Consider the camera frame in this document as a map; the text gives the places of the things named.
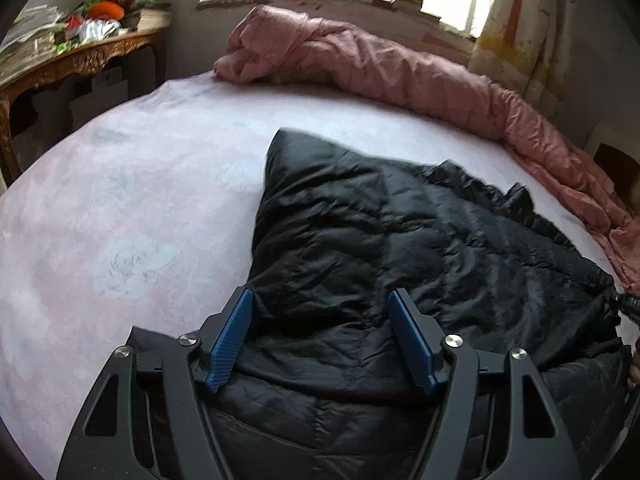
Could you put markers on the orange plush toy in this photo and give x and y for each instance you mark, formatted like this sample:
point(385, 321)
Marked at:
point(105, 10)

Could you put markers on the stack of papers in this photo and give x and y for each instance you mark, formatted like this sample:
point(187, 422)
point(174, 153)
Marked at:
point(30, 40)

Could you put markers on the books on windowsill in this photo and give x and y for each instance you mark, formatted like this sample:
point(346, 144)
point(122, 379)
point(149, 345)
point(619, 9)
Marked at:
point(407, 7)

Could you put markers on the tree print curtain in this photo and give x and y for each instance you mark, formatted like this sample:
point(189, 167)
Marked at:
point(526, 46)

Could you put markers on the black puffer jacket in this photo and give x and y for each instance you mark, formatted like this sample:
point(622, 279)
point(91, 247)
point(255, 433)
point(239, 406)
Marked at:
point(320, 388)

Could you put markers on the pink duvet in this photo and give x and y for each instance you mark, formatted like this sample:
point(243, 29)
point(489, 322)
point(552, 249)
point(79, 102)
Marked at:
point(289, 46)

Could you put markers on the person's right hand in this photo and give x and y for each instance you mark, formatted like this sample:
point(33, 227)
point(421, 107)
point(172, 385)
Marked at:
point(634, 371)

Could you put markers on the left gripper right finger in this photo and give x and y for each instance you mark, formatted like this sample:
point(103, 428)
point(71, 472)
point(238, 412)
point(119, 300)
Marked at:
point(524, 433)

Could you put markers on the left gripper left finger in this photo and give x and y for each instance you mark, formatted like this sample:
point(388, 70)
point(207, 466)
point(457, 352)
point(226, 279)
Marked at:
point(145, 416)

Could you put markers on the pink floral bed sheet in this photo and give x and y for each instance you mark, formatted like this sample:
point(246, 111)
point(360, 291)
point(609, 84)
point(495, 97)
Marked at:
point(145, 215)

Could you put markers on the stack of books on table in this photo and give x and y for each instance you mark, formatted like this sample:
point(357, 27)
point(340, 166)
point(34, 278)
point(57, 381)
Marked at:
point(150, 17)

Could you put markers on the wooden white headboard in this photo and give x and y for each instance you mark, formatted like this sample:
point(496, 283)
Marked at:
point(618, 156)

